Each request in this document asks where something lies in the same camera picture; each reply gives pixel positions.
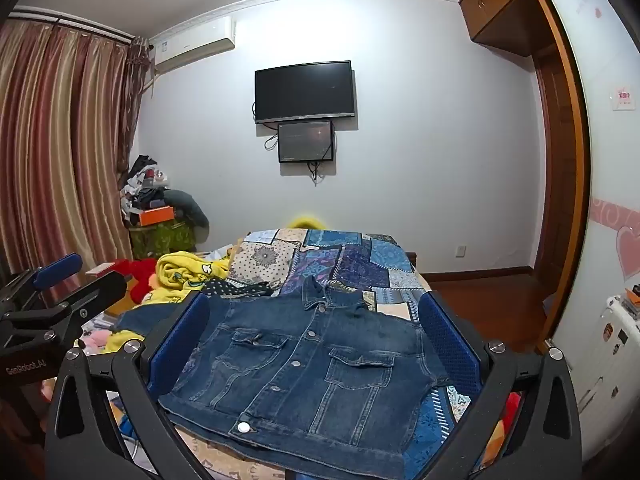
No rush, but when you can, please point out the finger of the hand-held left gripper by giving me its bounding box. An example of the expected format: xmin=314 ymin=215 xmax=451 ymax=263
xmin=0 ymin=254 xmax=83 ymax=311
xmin=5 ymin=272 xmax=128 ymax=333

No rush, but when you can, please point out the yellow printed blanket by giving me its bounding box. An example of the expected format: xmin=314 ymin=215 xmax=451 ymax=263
xmin=156 ymin=251 xmax=237 ymax=295

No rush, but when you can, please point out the red plush toy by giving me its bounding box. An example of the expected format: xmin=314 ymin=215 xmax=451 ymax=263
xmin=112 ymin=258 xmax=161 ymax=306

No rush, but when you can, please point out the white sliding wardrobe door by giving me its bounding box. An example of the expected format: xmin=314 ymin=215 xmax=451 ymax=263
xmin=545 ymin=0 xmax=640 ymax=461

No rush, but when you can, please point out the pile of mixed clothes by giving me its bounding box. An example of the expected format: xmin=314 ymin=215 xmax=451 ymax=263
xmin=120 ymin=155 xmax=173 ymax=221

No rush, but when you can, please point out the pink plush toy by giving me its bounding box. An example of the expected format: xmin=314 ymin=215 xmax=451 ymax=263
xmin=82 ymin=327 xmax=114 ymax=354

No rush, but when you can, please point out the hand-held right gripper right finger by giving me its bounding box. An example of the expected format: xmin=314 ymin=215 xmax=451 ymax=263
xmin=417 ymin=290 xmax=586 ymax=480

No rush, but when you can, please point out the white appliance with stickers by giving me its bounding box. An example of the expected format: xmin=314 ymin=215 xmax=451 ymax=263
xmin=600 ymin=285 xmax=640 ymax=411

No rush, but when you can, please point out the yellow plush toy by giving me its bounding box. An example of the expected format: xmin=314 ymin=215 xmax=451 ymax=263
xmin=287 ymin=215 xmax=327 ymax=231

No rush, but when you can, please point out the wooden overhead cabinet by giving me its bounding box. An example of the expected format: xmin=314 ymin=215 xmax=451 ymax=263
xmin=459 ymin=0 xmax=551 ymax=58

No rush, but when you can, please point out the orange box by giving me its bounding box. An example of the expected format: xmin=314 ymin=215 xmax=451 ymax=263
xmin=139 ymin=205 xmax=176 ymax=227

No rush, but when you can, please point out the dark grey cushion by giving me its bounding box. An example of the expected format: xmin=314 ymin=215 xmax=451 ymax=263
xmin=162 ymin=189 xmax=210 ymax=228

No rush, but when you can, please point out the dark dotted cloth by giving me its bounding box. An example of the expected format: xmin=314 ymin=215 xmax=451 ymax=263
xmin=200 ymin=280 xmax=274 ymax=299

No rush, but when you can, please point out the black wall television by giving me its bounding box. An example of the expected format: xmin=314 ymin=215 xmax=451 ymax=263
xmin=254 ymin=60 xmax=357 ymax=125

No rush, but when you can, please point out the blue patchwork bedspread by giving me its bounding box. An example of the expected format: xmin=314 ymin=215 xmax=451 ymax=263
xmin=227 ymin=227 xmax=481 ymax=480

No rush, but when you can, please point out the small black wall monitor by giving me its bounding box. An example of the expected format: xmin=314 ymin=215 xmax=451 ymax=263
xmin=278 ymin=120 xmax=335 ymax=164

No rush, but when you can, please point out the white wall air conditioner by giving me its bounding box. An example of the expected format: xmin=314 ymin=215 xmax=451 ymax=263
xmin=150 ymin=16 xmax=236 ymax=73

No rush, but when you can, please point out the blue denim jacket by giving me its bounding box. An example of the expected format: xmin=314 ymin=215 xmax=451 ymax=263
xmin=112 ymin=276 xmax=453 ymax=480

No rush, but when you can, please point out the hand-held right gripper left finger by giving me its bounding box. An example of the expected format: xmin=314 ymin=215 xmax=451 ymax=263
xmin=45 ymin=291 xmax=221 ymax=480

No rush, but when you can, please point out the striped red beige curtain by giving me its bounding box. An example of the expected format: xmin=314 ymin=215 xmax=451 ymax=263
xmin=0 ymin=7 xmax=151 ymax=281

